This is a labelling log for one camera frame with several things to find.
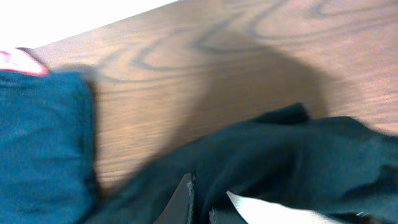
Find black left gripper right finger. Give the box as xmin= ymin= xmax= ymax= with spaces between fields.
xmin=209 ymin=198 xmax=248 ymax=224

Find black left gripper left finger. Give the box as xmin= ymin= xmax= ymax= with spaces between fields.
xmin=154 ymin=173 xmax=195 ymax=224

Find red garment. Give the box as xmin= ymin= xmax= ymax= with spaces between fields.
xmin=1 ymin=48 xmax=49 ymax=77

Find black shorts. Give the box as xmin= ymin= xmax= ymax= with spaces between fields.
xmin=87 ymin=104 xmax=397 ymax=223

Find navy blue shorts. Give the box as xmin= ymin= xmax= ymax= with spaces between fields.
xmin=1 ymin=72 xmax=98 ymax=223

